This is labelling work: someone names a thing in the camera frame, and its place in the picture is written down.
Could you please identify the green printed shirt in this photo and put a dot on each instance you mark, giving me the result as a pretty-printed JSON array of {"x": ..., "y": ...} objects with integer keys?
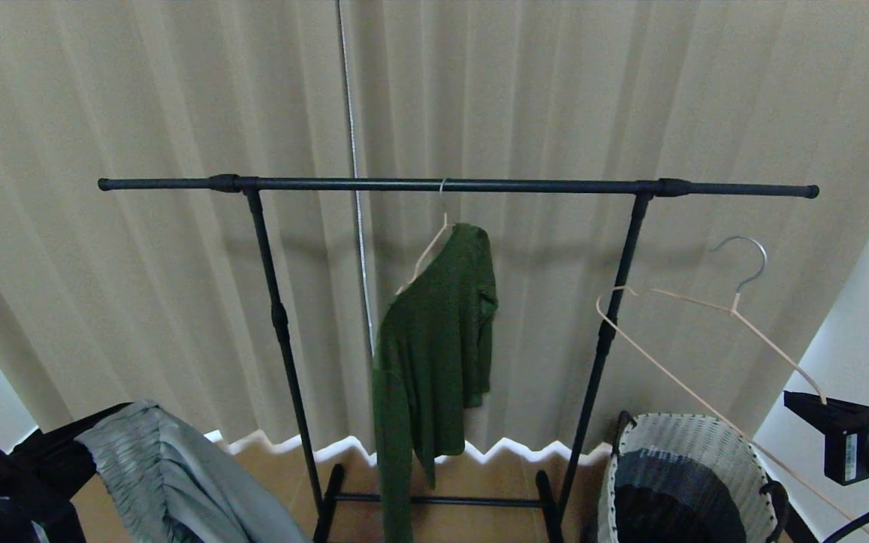
[{"x": 427, "y": 354}]

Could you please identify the beige curtain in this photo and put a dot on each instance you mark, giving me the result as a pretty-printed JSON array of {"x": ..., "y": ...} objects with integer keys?
[{"x": 140, "y": 113}]

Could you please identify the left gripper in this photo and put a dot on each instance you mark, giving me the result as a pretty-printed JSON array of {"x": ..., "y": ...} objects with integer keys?
[{"x": 4, "y": 505}]

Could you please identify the pale grey shorts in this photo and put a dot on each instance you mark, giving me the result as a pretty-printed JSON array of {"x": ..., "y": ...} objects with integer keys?
[{"x": 178, "y": 483}]

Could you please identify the pink clothes hanger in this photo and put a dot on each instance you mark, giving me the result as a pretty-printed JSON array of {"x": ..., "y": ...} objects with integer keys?
[
  {"x": 735, "y": 303},
  {"x": 425, "y": 256}
]

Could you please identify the white laundry basket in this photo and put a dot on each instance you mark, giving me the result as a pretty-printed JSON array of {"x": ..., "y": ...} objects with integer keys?
[{"x": 676, "y": 445}]

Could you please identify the black clothes rack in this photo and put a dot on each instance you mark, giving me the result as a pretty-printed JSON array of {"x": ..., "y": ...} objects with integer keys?
[{"x": 480, "y": 185}]

